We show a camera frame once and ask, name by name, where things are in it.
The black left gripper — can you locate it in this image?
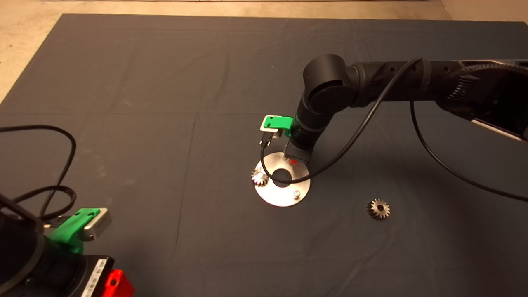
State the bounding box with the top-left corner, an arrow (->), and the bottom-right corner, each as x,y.
54,256 -> 134,297

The black braided cable sleeve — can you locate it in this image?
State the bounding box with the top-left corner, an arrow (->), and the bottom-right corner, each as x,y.
12,186 -> 77,221

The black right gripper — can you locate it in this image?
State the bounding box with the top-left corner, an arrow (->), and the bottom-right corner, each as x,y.
284,129 -> 317,165

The silver left camera box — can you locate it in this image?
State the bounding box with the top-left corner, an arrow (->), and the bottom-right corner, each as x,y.
78,208 -> 112,242

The black left camera cable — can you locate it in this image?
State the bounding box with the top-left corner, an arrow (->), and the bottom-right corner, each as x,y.
0,125 -> 77,217

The dark grey table cloth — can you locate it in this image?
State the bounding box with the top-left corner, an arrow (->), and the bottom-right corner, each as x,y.
0,14 -> 528,297

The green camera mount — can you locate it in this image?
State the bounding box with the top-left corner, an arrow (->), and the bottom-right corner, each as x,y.
49,207 -> 101,254
263,116 -> 295,139

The silver camera box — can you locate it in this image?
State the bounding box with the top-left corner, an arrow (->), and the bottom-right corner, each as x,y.
78,208 -> 112,242
260,115 -> 284,141

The silver right camera box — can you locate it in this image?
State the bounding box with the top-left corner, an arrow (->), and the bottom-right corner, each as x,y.
260,115 -> 284,141

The round metal carrier plate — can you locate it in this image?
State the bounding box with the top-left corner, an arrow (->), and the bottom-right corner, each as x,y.
254,152 -> 311,207

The green right camera mount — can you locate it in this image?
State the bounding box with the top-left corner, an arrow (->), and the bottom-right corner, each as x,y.
263,116 -> 295,139

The green left camera mount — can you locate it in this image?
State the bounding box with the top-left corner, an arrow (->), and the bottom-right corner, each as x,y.
49,207 -> 101,254

